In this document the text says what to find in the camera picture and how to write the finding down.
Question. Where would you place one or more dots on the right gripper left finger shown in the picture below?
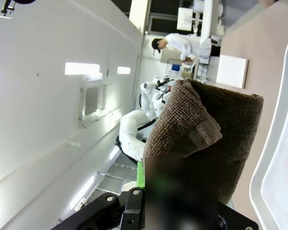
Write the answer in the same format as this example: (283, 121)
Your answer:
(132, 206)

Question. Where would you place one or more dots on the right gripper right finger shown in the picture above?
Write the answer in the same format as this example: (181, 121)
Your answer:
(235, 221)

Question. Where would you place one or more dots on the brown cloth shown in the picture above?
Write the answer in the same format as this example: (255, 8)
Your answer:
(230, 134)

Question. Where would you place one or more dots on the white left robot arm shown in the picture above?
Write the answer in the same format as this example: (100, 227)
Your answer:
(130, 134)

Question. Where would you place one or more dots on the silver metal tray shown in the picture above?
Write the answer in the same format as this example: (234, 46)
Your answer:
(278, 143)

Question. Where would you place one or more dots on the ceiling air conditioner panel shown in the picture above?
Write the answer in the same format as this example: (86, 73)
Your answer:
(91, 101)

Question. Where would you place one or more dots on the small rectangular ceiling light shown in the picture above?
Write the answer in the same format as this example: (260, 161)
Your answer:
(123, 70)

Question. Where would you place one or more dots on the large rectangular ceiling light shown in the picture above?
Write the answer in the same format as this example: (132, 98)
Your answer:
(82, 68)

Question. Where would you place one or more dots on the white lint roller stand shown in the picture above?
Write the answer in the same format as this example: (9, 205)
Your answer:
(231, 71)

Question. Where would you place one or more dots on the person in white coat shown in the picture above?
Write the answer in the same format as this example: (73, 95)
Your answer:
(182, 45)

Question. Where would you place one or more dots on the black camera clamp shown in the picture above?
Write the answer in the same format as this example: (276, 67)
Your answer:
(8, 6)

